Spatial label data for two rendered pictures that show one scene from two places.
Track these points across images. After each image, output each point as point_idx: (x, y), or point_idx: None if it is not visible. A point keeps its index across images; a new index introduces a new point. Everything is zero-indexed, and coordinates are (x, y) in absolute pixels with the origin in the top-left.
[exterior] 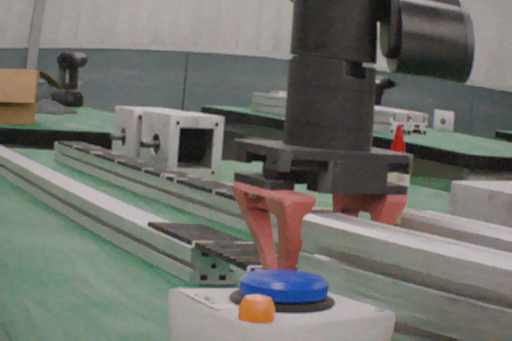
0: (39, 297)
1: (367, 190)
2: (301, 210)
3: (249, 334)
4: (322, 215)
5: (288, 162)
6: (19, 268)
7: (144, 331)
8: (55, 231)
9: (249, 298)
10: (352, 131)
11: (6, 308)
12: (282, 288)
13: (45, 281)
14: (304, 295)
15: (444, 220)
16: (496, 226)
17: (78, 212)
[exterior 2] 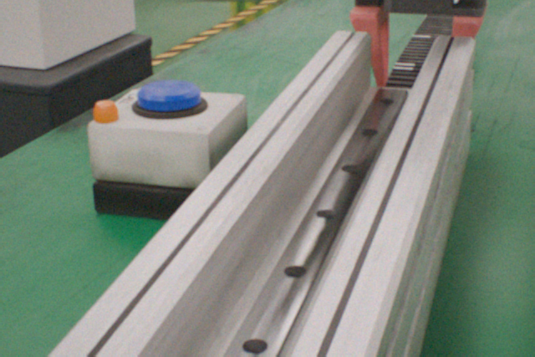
0: (220, 86)
1: (429, 11)
2: (366, 25)
3: (89, 130)
4: (341, 33)
5: None
6: (262, 58)
7: (251, 116)
8: (394, 18)
9: (96, 103)
10: None
11: None
12: (143, 97)
13: (262, 70)
14: (155, 104)
15: (432, 52)
16: (452, 68)
17: None
